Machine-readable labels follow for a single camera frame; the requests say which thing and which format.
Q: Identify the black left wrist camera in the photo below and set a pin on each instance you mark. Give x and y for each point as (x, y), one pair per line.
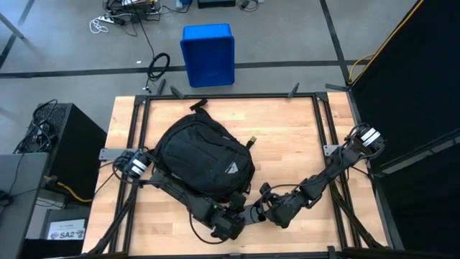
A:
(238, 201)

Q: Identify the black flat device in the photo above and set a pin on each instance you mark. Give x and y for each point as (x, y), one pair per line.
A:
(215, 3)

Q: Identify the black aluminium table frame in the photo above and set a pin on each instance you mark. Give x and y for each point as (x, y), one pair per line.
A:
(233, 96)

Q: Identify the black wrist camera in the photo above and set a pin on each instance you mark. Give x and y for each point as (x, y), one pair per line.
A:
(238, 201)
(265, 188)

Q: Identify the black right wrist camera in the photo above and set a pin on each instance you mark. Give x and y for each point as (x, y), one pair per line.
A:
(265, 188)

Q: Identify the white SA2 label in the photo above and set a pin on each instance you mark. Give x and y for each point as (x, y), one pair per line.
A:
(66, 230)

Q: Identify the white power strip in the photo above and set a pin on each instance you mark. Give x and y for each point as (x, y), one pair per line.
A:
(106, 18)

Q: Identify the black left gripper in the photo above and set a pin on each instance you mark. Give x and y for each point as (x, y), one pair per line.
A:
(230, 224)

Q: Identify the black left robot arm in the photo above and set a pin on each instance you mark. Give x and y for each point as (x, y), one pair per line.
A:
(179, 194)

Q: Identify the black partition panel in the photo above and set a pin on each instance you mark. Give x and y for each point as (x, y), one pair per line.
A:
(424, 72)

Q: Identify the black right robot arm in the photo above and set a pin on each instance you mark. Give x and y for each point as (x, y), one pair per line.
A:
(338, 165)

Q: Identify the grey desk surface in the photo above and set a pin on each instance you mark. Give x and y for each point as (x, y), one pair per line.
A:
(21, 201)

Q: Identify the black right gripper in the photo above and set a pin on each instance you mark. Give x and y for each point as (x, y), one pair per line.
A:
(285, 210)

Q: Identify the black computer tower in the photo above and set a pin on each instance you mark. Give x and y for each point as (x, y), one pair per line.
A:
(72, 144)

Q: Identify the blue plastic bin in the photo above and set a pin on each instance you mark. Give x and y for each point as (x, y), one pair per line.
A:
(208, 54)

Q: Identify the grey metal leg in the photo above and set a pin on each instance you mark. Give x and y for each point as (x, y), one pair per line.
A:
(12, 27)

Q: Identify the black backpack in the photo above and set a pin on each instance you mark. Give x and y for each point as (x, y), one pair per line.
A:
(201, 154)

